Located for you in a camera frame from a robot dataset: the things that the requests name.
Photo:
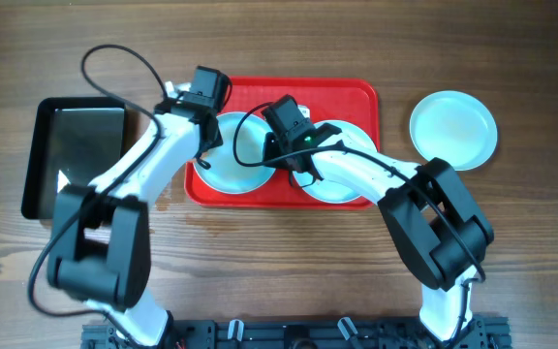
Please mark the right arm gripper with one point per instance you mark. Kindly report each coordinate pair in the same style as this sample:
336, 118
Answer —
271, 157

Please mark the white plate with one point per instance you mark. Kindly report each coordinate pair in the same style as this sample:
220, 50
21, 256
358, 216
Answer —
454, 126
225, 174
325, 190

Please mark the black rectangular water tray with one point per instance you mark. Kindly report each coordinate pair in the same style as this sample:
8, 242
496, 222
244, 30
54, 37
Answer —
74, 140

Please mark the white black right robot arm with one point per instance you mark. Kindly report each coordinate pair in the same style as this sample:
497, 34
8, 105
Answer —
437, 227

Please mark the red plastic serving tray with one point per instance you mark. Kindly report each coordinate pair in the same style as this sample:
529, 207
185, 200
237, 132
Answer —
352, 100

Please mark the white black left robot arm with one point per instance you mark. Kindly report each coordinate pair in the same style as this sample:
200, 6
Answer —
99, 251

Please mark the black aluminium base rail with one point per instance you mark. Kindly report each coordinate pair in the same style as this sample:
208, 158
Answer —
385, 333

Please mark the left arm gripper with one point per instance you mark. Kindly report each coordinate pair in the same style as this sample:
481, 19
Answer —
211, 134

